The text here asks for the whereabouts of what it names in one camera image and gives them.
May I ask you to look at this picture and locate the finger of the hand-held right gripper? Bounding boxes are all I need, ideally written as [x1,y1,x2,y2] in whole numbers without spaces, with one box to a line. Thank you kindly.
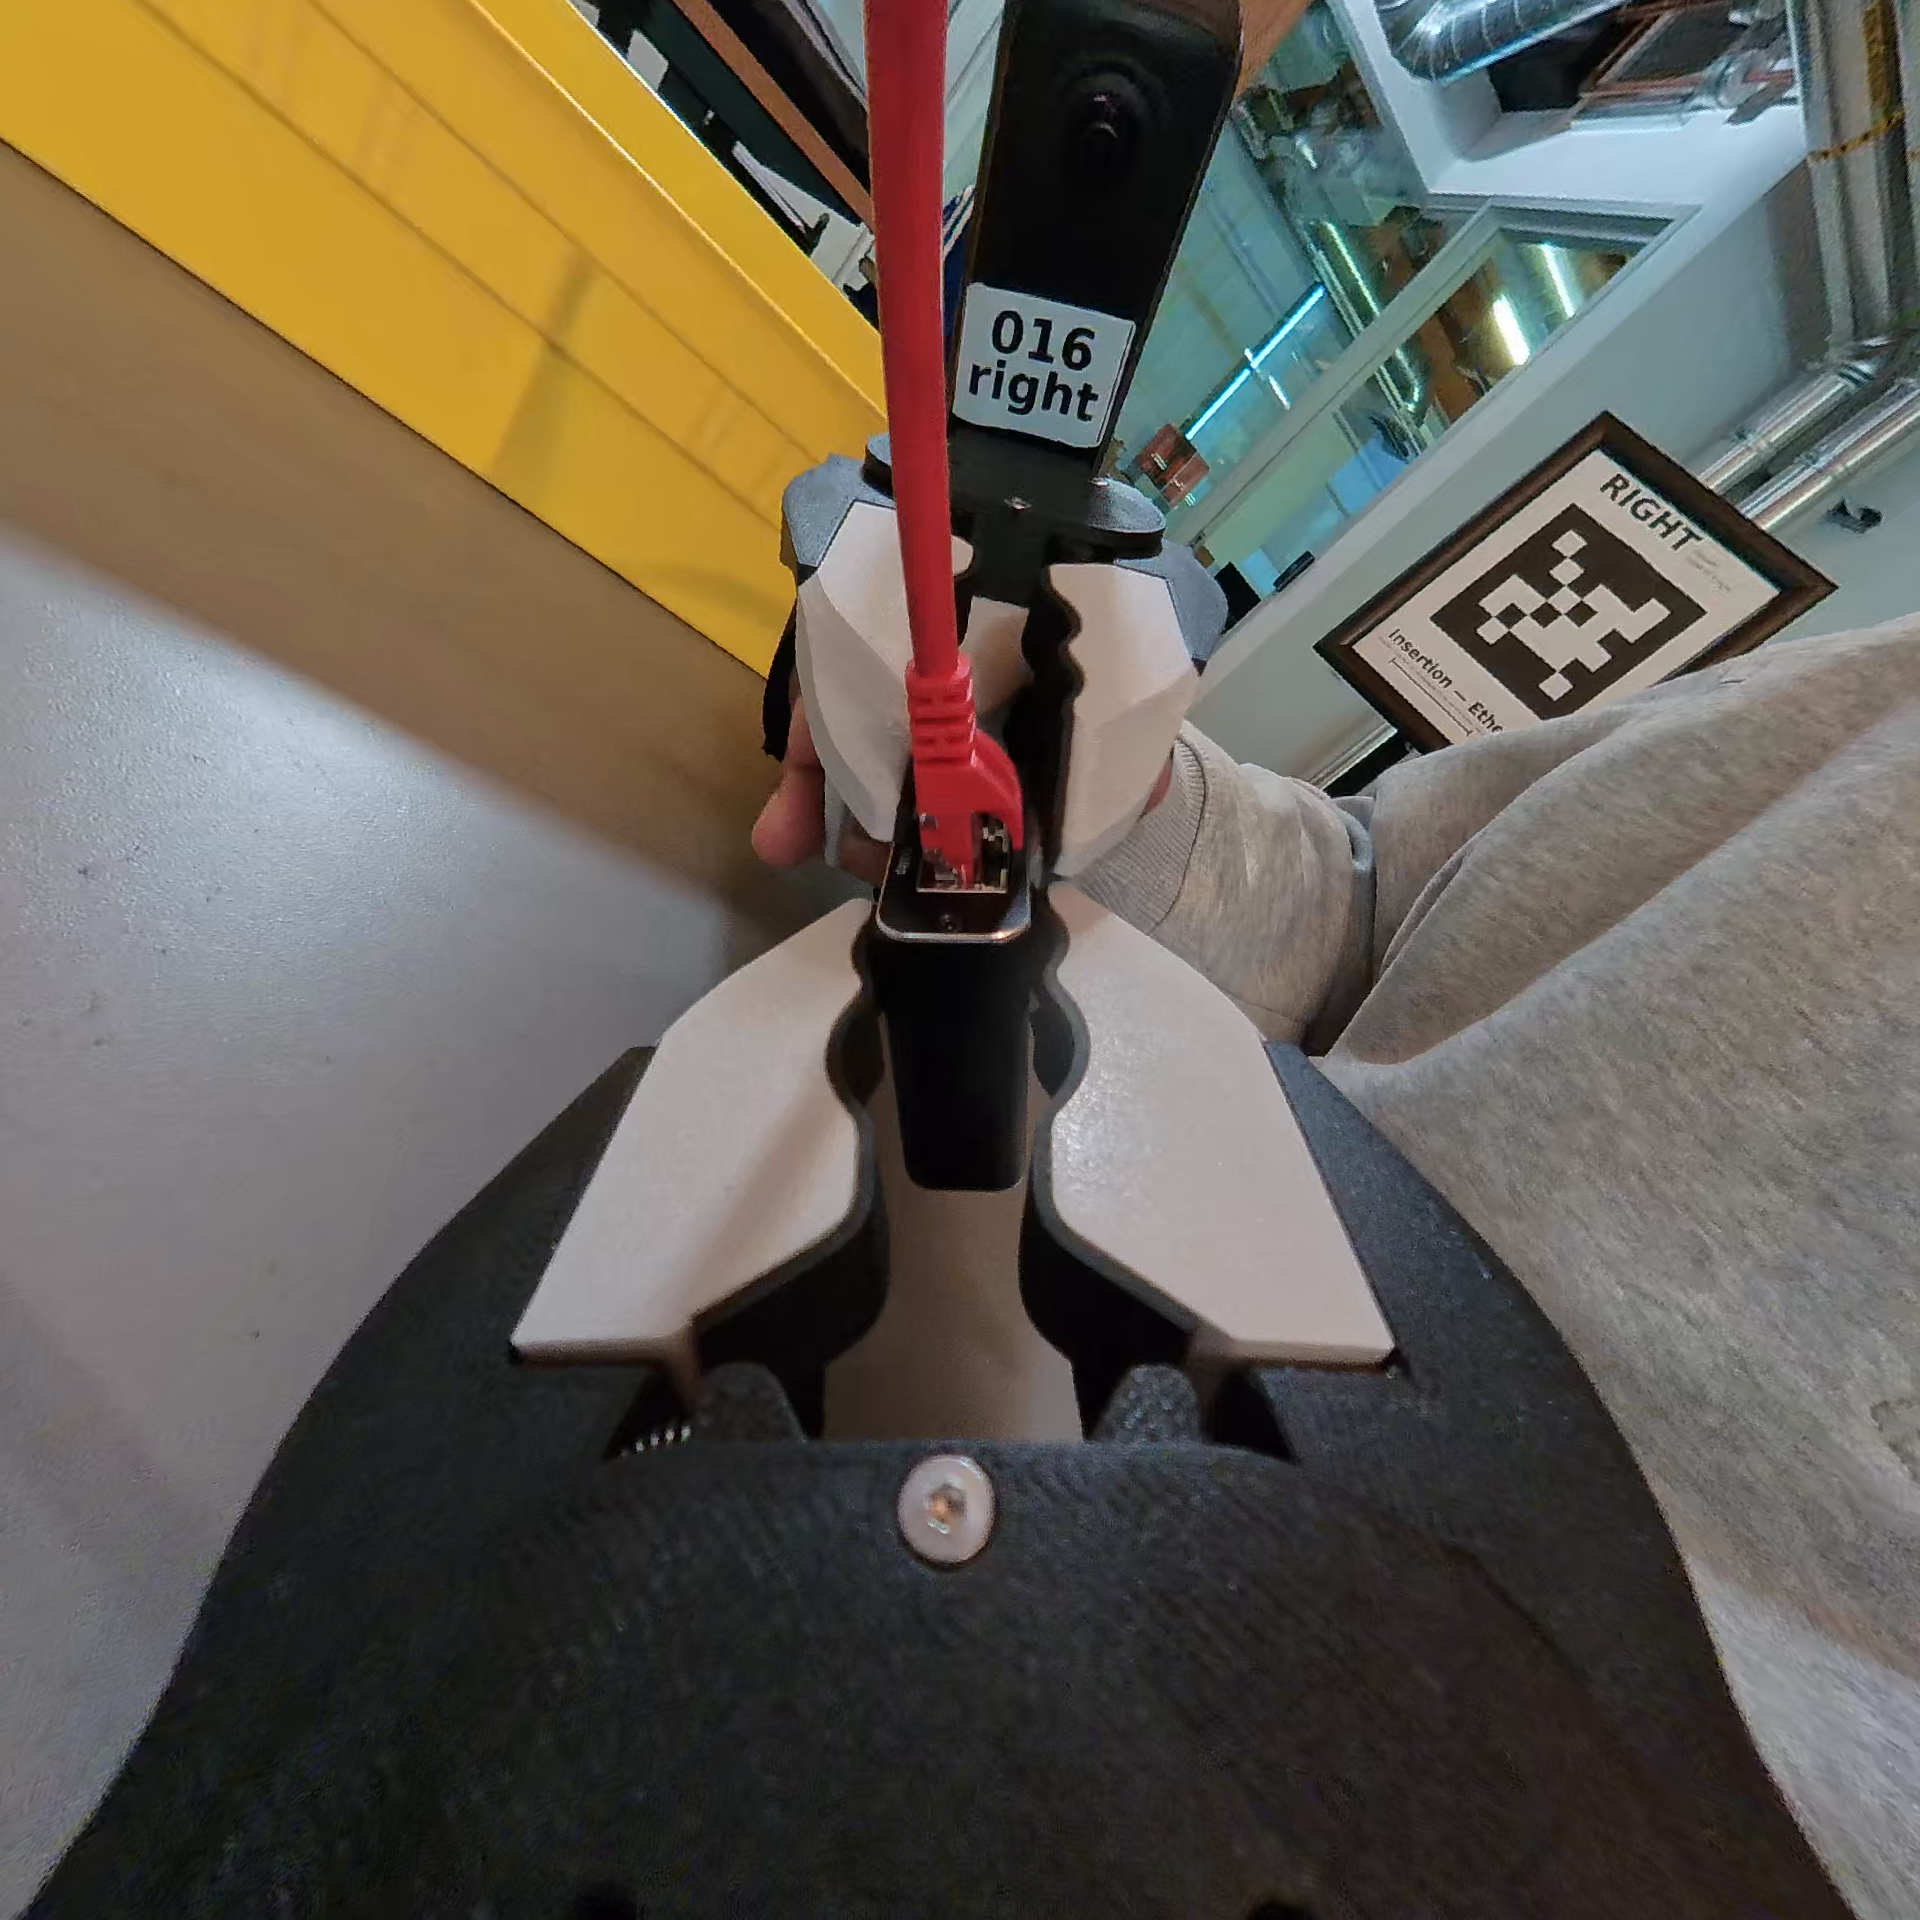
[778,461,1039,845]
[1042,557,1221,883]

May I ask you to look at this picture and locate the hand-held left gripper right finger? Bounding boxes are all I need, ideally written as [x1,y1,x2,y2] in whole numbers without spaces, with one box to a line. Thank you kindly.
[1023,884,1404,1407]

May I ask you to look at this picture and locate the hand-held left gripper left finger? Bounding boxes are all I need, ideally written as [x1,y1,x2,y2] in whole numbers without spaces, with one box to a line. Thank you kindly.
[510,895,888,1376]

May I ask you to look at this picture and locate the red ethernet cable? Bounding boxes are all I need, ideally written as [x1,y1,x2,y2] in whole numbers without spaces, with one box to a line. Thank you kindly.
[862,0,1028,887]

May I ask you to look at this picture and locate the black ethernet splitter box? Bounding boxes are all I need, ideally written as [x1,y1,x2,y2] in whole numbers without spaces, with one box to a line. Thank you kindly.
[871,801,1045,1192]

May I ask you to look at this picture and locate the yellow plastic bin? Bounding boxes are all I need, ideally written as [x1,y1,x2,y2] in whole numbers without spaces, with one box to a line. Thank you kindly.
[0,0,887,676]

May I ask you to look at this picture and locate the person's right forearm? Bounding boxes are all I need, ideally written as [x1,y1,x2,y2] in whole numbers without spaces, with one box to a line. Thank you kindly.
[1072,726,1379,1056]

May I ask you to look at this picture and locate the person's right hand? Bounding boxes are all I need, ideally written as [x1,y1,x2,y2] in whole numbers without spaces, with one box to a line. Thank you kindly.
[750,708,902,887]

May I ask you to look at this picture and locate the framed marker sign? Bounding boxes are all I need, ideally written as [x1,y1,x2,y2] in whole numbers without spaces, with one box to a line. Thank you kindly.
[1311,411,1839,752]

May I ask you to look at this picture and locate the person's grey sweatshirt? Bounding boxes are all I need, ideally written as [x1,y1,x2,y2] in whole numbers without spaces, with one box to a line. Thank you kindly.
[1304,614,1920,1920]

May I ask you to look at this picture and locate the silver ventilation ducts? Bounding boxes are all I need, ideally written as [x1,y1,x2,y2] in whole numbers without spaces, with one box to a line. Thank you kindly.
[1351,0,1920,528]

